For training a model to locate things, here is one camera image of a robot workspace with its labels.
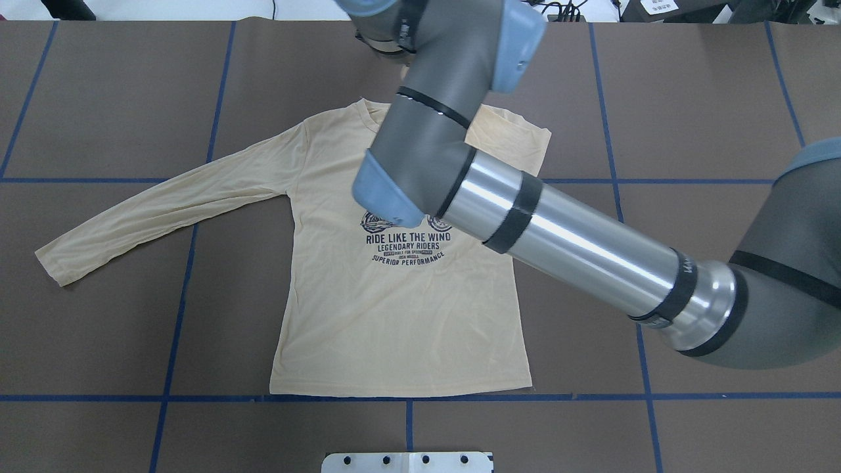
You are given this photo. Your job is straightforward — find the beige long-sleeve printed shirt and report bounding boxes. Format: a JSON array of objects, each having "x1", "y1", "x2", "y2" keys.
[{"x1": 35, "y1": 99, "x2": 533, "y2": 397}]

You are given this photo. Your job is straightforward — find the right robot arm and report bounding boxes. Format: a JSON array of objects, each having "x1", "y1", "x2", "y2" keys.
[{"x1": 340, "y1": 1, "x2": 840, "y2": 369}]

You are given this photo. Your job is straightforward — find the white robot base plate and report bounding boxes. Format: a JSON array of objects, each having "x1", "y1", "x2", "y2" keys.
[{"x1": 321, "y1": 451, "x2": 495, "y2": 472}]

